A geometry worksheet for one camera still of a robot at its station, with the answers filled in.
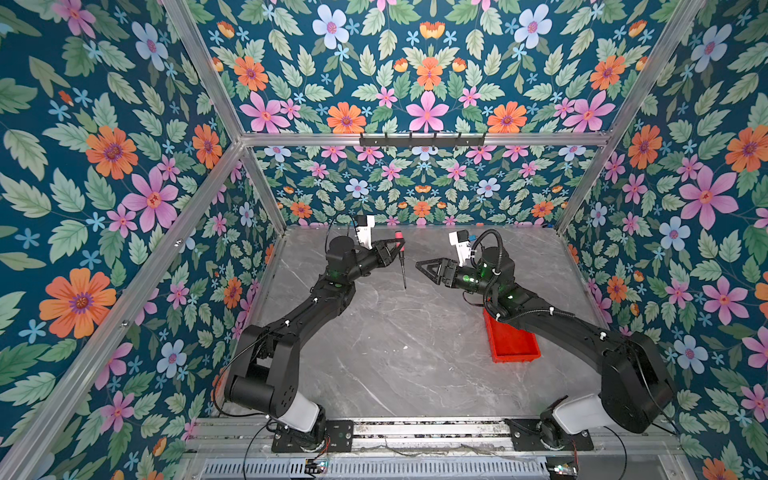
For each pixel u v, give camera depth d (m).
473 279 0.68
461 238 0.71
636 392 0.43
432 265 0.71
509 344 1.03
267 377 0.44
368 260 0.73
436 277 0.68
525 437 0.73
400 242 0.78
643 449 0.72
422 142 0.93
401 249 0.79
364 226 0.74
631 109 0.84
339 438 0.73
